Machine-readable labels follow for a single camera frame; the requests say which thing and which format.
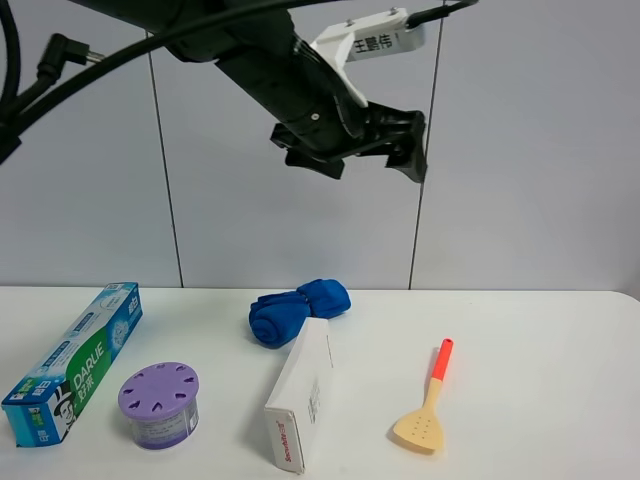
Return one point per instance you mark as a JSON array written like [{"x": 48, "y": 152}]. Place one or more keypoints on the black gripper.
[{"x": 319, "y": 122}]

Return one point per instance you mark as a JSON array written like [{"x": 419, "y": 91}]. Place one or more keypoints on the wooden spatula orange handle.
[{"x": 421, "y": 429}]

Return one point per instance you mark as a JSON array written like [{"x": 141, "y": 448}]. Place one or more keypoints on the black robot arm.
[{"x": 209, "y": 43}]

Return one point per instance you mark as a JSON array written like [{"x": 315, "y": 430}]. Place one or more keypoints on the rolled blue towel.
[{"x": 276, "y": 319}]

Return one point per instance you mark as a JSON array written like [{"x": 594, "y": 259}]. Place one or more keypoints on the white cardboard box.
[{"x": 296, "y": 404}]

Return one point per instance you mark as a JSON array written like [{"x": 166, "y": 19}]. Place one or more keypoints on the purple lid air freshener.
[{"x": 160, "y": 404}]

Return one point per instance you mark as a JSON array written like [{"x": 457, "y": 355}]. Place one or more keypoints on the Darlie toothpaste box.
[{"x": 47, "y": 401}]

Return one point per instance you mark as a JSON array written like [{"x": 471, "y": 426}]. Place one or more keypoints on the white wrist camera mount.
[{"x": 382, "y": 34}]

